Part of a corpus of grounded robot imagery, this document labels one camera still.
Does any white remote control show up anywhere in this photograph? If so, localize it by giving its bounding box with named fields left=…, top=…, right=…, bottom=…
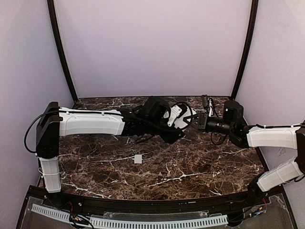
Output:
left=163, top=107, right=198, bottom=131

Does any white battery cover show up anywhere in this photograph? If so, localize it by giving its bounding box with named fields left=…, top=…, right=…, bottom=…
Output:
left=134, top=154, right=142, bottom=164

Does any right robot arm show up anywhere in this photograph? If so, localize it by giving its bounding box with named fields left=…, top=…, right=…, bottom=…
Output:
left=181, top=100, right=305, bottom=205

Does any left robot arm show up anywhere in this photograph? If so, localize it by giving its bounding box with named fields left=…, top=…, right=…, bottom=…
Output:
left=27, top=96, right=193, bottom=193

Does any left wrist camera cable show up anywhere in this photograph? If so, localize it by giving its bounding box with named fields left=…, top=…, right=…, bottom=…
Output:
left=166, top=102, right=193, bottom=126

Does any white cable duct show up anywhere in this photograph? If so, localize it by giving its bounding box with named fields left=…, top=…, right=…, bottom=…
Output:
left=31, top=204, right=228, bottom=229

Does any right black frame post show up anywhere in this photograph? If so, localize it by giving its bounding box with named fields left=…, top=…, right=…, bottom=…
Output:
left=230, top=0, right=259, bottom=100

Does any black frame post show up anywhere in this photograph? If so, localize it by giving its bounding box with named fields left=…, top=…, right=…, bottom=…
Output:
left=230, top=0, right=259, bottom=100
left=47, top=0, right=78, bottom=103

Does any black front rail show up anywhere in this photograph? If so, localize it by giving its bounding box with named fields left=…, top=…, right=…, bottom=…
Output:
left=19, top=186, right=289, bottom=220

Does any left black frame post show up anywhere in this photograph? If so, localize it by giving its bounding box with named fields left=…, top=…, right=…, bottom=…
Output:
left=47, top=0, right=78, bottom=103

